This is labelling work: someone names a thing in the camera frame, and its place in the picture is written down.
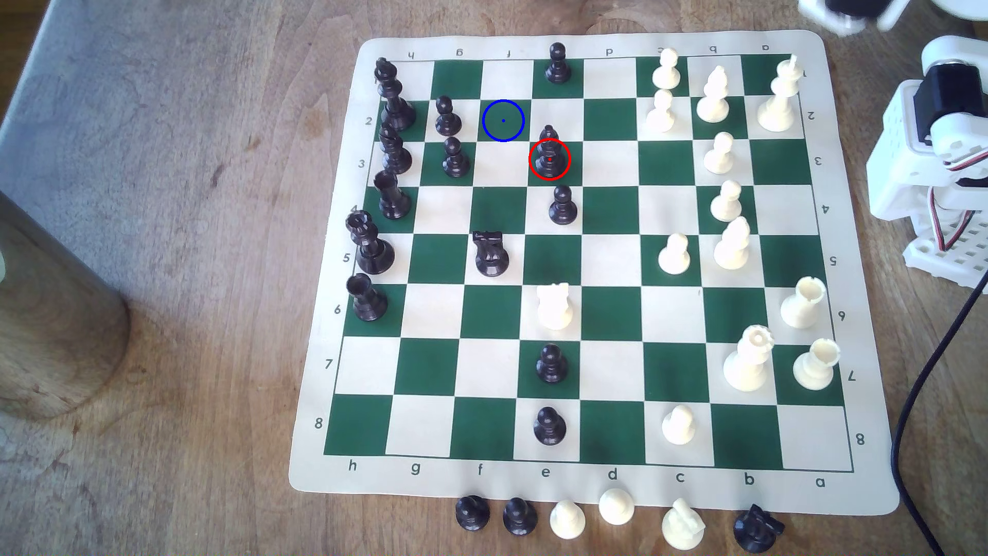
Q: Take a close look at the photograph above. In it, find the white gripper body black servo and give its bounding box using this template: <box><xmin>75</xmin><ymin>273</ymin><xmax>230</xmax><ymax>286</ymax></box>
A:
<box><xmin>797</xmin><ymin>0</ymin><xmax>913</xmax><ymax>37</ymax></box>

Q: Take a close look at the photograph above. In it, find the black bishop chess piece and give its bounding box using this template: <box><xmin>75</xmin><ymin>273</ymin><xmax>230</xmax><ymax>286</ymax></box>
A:
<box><xmin>377</xmin><ymin>124</ymin><xmax>414</xmax><ymax>176</ymax></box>
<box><xmin>533</xmin><ymin>124</ymin><xmax>569</xmax><ymax>181</ymax></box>

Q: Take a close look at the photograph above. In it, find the white lattice robot base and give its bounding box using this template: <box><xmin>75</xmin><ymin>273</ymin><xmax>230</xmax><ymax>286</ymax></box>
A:
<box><xmin>902</xmin><ymin>212</ymin><xmax>988</xmax><ymax>293</ymax></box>

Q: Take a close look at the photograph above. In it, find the white king chess piece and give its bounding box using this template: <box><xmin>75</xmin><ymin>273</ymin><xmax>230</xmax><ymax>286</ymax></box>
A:
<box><xmin>756</xmin><ymin>53</ymin><xmax>804</xmax><ymax>133</ymax></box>

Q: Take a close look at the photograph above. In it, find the white bishop chess piece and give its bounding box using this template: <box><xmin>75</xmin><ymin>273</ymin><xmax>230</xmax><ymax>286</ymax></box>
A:
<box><xmin>713</xmin><ymin>215</ymin><xmax>752</xmax><ymax>271</ymax></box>
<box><xmin>695</xmin><ymin>65</ymin><xmax>732</xmax><ymax>125</ymax></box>

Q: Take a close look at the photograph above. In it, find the white pawn chess piece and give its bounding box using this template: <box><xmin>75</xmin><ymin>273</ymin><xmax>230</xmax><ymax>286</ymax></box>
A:
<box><xmin>658</xmin><ymin>232</ymin><xmax>693</xmax><ymax>276</ymax></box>
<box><xmin>644</xmin><ymin>89</ymin><xmax>677</xmax><ymax>134</ymax></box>
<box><xmin>702</xmin><ymin>131</ymin><xmax>736</xmax><ymax>176</ymax></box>
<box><xmin>651</xmin><ymin>47</ymin><xmax>682</xmax><ymax>91</ymax></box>
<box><xmin>709</xmin><ymin>179</ymin><xmax>744</xmax><ymax>223</ymax></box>
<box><xmin>598</xmin><ymin>487</ymin><xmax>636</xmax><ymax>527</ymax></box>
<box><xmin>661</xmin><ymin>404</ymin><xmax>698</xmax><ymax>446</ymax></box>
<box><xmin>549</xmin><ymin>499</ymin><xmax>587</xmax><ymax>541</ymax></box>

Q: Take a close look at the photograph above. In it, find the white rook chess piece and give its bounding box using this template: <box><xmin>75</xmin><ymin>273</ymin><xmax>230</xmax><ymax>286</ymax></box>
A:
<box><xmin>792</xmin><ymin>337</ymin><xmax>841</xmax><ymax>392</ymax></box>
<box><xmin>780</xmin><ymin>275</ymin><xmax>827</xmax><ymax>331</ymax></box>

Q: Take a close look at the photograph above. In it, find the black pawn chess piece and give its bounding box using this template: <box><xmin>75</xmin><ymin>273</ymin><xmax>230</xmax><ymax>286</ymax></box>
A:
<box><xmin>502</xmin><ymin>497</ymin><xmax>539</xmax><ymax>537</ymax></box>
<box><xmin>454</xmin><ymin>494</ymin><xmax>491</xmax><ymax>532</ymax></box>
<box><xmin>434</xmin><ymin>96</ymin><xmax>463</xmax><ymax>137</ymax></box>
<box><xmin>533</xmin><ymin>406</ymin><xmax>568</xmax><ymax>447</ymax></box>
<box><xmin>545</xmin><ymin>43</ymin><xmax>573</xmax><ymax>85</ymax></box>
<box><xmin>549</xmin><ymin>184</ymin><xmax>579</xmax><ymax>227</ymax></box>
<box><xmin>536</xmin><ymin>343</ymin><xmax>570</xmax><ymax>385</ymax></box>
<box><xmin>442</xmin><ymin>136</ymin><xmax>472</xmax><ymax>179</ymax></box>

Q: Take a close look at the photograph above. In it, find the white queen chess piece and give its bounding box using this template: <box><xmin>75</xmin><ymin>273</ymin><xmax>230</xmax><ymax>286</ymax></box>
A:
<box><xmin>722</xmin><ymin>324</ymin><xmax>775</xmax><ymax>392</ymax></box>

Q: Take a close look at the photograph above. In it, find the green and white chess mat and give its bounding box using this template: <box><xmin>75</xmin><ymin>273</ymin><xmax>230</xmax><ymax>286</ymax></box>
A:
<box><xmin>288</xmin><ymin>29</ymin><xmax>902</xmax><ymax>517</ymax></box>

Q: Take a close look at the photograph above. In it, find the white knight chess piece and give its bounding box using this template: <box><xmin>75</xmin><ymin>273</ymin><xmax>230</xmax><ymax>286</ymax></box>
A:
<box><xmin>661</xmin><ymin>497</ymin><xmax>707</xmax><ymax>551</ymax></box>
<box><xmin>536</xmin><ymin>282</ymin><xmax>575</xmax><ymax>332</ymax></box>

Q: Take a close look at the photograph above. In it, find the black knight chess piece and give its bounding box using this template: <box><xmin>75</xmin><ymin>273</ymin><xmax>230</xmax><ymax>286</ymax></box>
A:
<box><xmin>732</xmin><ymin>504</ymin><xmax>787</xmax><ymax>554</ymax></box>
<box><xmin>471</xmin><ymin>230</ymin><xmax>511</xmax><ymax>278</ymax></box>

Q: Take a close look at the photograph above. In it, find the black king chess piece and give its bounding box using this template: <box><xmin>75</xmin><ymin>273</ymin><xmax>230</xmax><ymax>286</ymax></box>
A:
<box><xmin>374</xmin><ymin>57</ymin><xmax>418</xmax><ymax>131</ymax></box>

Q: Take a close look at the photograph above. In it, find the black rook chess piece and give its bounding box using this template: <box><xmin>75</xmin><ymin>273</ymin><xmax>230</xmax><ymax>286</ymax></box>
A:
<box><xmin>373</xmin><ymin>170</ymin><xmax>412</xmax><ymax>221</ymax></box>
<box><xmin>346</xmin><ymin>273</ymin><xmax>389</xmax><ymax>323</ymax></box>

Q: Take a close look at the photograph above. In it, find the black queen chess piece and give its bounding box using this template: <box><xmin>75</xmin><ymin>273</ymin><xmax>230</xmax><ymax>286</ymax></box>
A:
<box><xmin>345</xmin><ymin>210</ymin><xmax>396</xmax><ymax>276</ymax></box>

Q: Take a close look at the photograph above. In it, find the red white black servo wire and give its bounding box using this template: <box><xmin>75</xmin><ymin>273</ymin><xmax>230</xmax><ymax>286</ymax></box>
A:
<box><xmin>928</xmin><ymin>150</ymin><xmax>988</xmax><ymax>253</ymax></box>

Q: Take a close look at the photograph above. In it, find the black power cable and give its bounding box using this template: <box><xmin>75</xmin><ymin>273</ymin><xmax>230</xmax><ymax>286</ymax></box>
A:
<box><xmin>891</xmin><ymin>266</ymin><xmax>988</xmax><ymax>556</ymax></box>

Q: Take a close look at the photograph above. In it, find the round wooden post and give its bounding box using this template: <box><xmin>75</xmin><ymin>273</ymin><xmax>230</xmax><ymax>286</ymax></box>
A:
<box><xmin>0</xmin><ymin>192</ymin><xmax>131</xmax><ymax>423</ymax></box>

